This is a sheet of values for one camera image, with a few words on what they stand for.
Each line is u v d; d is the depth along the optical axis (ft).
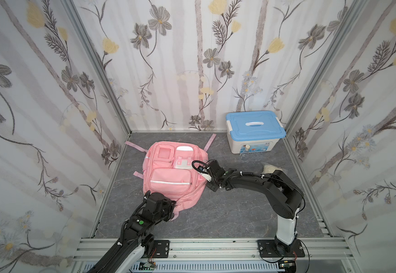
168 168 3.14
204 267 2.30
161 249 2.41
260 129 3.24
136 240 1.80
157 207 2.10
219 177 2.34
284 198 1.62
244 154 3.43
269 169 3.24
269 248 2.41
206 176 2.75
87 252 2.47
